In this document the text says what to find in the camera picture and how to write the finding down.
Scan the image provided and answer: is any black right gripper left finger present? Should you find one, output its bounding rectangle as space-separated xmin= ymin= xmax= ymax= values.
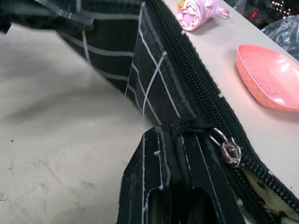
xmin=116 ymin=126 xmax=182 ymax=224

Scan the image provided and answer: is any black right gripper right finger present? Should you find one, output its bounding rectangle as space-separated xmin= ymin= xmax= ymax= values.
xmin=173 ymin=134 xmax=245 ymax=224

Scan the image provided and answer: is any black grid pouch with zipper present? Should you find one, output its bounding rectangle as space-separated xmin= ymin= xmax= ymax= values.
xmin=0 ymin=0 xmax=299 ymax=224

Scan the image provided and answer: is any pink folded umbrella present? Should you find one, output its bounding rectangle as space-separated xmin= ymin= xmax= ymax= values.
xmin=175 ymin=0 xmax=230 ymax=32

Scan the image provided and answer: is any clear plastic bag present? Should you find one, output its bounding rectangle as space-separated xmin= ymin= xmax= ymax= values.
xmin=261 ymin=14 xmax=299 ymax=62

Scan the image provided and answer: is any pink plastic dish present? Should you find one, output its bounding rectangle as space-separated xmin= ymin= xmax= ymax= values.
xmin=235 ymin=44 xmax=299 ymax=113

